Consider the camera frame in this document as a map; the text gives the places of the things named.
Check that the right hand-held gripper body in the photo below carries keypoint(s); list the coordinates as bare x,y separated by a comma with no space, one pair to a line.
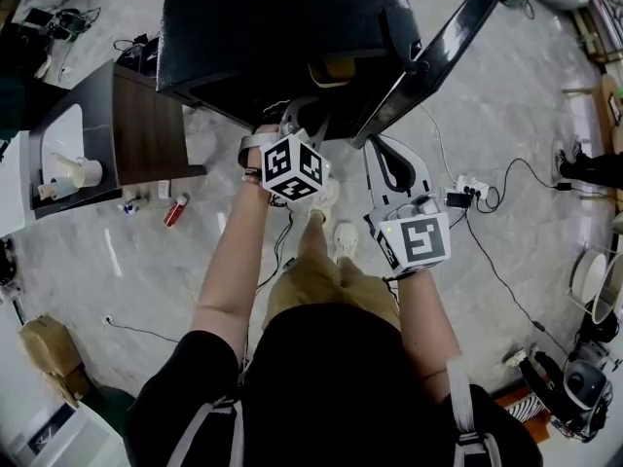
421,241

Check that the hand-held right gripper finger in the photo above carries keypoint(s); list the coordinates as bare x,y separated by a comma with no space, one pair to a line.
376,178
421,175

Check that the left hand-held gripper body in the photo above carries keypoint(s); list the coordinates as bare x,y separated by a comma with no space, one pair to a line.
292,168

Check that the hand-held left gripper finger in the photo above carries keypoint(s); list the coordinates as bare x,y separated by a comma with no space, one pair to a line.
291,115
321,132

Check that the yellow plastic container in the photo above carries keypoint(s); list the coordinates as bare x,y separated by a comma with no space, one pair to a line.
336,68

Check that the black cabinet with door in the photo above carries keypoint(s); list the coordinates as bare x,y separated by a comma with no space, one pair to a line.
272,27

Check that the person's left forearm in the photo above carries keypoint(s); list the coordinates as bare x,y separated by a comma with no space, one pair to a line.
229,270

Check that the person's right forearm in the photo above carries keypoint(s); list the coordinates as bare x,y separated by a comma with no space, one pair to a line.
421,319

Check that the person's left hand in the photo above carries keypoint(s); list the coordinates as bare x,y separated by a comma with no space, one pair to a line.
267,129

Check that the person's left white shoe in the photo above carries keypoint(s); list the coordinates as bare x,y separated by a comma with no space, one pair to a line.
327,200

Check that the person's white shoe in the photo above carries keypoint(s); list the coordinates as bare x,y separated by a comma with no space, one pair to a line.
327,200
345,241

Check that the white power strip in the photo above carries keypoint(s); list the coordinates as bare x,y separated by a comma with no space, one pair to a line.
469,188

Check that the person's right white shoe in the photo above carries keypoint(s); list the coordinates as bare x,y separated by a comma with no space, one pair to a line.
345,241

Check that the person's tan shorts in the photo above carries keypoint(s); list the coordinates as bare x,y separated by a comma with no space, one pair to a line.
311,285

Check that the red bottle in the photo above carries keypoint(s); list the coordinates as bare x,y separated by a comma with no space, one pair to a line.
175,210

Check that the grey wooden vanity cabinet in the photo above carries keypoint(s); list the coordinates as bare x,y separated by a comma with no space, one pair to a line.
146,124

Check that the black round pan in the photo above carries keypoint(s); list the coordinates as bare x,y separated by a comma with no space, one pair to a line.
141,59

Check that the small white blue bottle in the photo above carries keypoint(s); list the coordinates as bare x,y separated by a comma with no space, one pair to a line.
134,204

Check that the white round tub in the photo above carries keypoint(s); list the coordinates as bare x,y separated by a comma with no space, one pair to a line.
589,277
611,290

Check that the person's black shirt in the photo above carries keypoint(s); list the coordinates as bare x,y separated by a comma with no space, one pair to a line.
331,392

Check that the wooden bench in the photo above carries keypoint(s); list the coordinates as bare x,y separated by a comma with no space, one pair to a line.
606,110

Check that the orange striped box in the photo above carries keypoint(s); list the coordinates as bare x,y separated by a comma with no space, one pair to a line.
525,414

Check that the beige cup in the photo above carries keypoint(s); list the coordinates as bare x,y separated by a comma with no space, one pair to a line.
90,173

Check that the grey round device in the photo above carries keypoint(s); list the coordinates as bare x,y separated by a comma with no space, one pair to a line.
586,382

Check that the white sink basin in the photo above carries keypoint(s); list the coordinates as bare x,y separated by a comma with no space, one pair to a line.
63,134

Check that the white cup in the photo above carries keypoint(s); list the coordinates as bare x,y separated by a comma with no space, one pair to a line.
63,189

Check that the metal shelf rack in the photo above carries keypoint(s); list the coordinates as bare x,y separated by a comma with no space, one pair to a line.
606,12

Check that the dark round bin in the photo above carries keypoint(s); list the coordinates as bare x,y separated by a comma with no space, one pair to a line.
112,399

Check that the cardboard box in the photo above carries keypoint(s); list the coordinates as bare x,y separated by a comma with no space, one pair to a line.
73,382
46,343

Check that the white cabinet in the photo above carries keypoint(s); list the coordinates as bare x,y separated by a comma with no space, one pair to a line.
63,441

